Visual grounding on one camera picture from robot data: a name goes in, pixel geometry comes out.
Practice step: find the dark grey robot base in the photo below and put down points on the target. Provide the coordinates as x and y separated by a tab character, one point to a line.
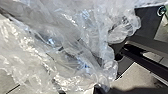
146	36

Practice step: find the grey translucent trash bag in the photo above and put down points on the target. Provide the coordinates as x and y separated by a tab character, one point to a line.
56	46

